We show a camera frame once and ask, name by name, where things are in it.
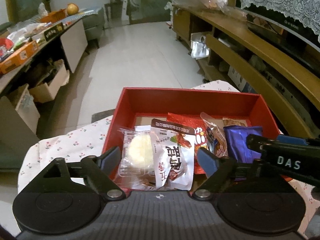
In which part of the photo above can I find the blue foil snack packet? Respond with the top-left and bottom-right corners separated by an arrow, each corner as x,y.
223,125 -> 263,165

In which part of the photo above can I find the white plastic bag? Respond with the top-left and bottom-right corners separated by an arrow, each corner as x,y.
37,2 -> 49,15

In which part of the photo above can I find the red paw print snack packet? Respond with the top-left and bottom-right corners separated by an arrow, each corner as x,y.
167,112 -> 210,174

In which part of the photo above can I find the flat orange box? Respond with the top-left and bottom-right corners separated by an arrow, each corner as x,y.
0,41 -> 39,74

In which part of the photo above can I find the red cardboard box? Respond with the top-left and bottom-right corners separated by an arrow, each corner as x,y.
101,87 -> 293,183

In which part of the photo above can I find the white chicken snack packet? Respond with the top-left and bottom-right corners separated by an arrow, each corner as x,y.
150,119 -> 195,190

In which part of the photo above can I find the wooden television cabinet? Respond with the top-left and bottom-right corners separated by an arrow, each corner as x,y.
172,4 -> 320,140

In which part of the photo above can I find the clear round pastry packet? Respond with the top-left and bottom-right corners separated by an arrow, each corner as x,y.
119,127 -> 156,188

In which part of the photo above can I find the white cardboard box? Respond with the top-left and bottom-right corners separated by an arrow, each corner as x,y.
29,60 -> 70,103

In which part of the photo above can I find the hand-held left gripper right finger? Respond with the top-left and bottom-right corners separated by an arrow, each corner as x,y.
192,147 -> 290,201

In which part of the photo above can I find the pile of red packets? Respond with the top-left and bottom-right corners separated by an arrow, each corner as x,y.
0,37 -> 14,55

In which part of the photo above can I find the black television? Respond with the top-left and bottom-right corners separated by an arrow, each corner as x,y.
235,0 -> 320,78

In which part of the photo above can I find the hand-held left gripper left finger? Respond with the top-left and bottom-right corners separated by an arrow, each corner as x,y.
41,146 -> 125,200

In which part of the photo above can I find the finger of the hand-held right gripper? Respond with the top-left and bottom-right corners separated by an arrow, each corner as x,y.
276,135 -> 320,147
246,134 -> 265,155

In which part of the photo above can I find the cherry print tablecloth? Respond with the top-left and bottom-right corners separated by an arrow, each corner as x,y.
19,80 -> 320,240

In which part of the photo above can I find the silver foil bag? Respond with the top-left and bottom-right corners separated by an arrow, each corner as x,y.
190,32 -> 210,59

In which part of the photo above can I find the clear plastic bag of snacks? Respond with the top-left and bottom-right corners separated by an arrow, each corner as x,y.
172,0 -> 245,14

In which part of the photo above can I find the dark snack box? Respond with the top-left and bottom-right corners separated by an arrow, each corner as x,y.
44,22 -> 63,42

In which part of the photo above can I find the orange cardboard tray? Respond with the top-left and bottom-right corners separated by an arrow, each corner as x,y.
40,9 -> 68,23

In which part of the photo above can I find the wooden chair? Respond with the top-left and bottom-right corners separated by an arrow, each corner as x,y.
104,0 -> 127,25

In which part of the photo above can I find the orange clear snack packet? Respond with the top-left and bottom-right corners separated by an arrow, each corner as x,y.
200,112 -> 228,158

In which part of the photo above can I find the long side table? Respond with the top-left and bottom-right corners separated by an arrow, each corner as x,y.
0,17 -> 88,168

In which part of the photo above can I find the yellow pomelo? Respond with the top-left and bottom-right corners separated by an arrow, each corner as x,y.
66,3 -> 79,16

